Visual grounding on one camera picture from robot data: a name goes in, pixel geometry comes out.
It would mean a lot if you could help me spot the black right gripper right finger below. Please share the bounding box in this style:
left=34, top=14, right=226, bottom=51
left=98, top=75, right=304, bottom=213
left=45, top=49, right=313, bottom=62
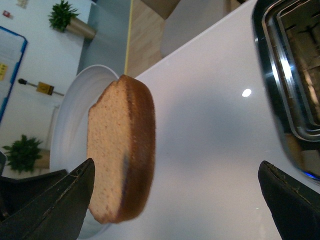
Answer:
left=258, top=161, right=320, bottom=240

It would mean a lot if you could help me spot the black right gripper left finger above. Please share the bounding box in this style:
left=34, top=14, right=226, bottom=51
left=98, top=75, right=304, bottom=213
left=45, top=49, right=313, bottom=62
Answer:
left=0, top=159, right=95, bottom=240

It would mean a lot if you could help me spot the white round plate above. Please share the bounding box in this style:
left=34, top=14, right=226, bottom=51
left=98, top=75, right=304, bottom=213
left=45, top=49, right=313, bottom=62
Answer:
left=49, top=64, right=121, bottom=240

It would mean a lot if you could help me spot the brown bread slice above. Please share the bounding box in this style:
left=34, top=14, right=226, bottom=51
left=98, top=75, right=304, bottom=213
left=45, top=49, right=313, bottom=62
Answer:
left=86, top=75, right=156, bottom=224

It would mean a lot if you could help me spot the white chrome two-slot toaster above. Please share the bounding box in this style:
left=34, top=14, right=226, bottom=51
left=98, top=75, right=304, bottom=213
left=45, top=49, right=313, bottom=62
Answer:
left=252, top=0, right=320, bottom=183

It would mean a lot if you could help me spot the blue framed notice board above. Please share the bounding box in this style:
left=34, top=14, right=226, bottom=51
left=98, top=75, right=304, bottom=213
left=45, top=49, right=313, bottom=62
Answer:
left=0, top=26, right=28, bottom=121

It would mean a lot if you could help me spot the potted plant gold pot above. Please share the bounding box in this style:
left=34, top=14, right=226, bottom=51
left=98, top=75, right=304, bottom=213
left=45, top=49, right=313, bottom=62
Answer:
left=48, top=0, right=97, bottom=40

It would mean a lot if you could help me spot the beige left chair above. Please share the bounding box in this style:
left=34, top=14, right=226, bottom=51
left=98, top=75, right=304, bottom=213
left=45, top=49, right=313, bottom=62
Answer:
left=140, top=0, right=230, bottom=59

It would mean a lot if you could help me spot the yellow wall handle fixture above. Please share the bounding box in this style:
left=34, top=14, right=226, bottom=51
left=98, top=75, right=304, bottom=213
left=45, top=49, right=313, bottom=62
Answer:
left=18, top=78, right=64, bottom=96

